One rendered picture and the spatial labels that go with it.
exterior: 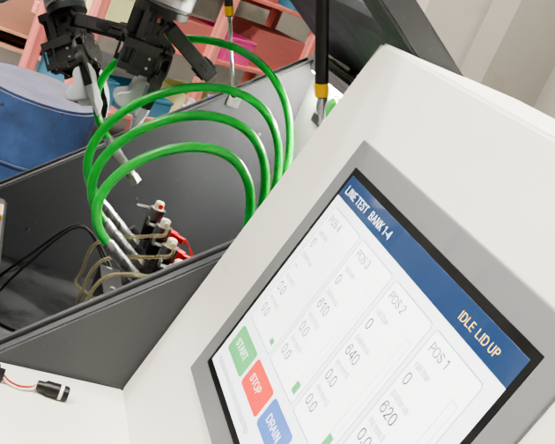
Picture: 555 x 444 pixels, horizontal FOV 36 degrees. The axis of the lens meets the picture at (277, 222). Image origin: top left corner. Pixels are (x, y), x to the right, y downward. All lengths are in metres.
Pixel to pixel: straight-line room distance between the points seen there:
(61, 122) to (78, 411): 2.31
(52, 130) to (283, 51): 3.74
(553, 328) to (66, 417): 0.68
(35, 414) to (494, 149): 0.64
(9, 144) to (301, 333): 2.59
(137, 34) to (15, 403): 0.62
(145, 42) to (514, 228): 0.83
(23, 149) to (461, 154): 2.67
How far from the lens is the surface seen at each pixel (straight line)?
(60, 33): 1.62
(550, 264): 0.68
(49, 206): 1.82
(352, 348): 0.80
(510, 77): 4.02
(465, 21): 4.86
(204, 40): 1.51
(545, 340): 0.64
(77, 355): 1.20
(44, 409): 1.14
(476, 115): 0.86
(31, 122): 3.35
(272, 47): 6.76
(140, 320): 1.19
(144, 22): 1.42
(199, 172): 1.82
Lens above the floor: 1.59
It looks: 16 degrees down
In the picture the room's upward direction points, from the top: 24 degrees clockwise
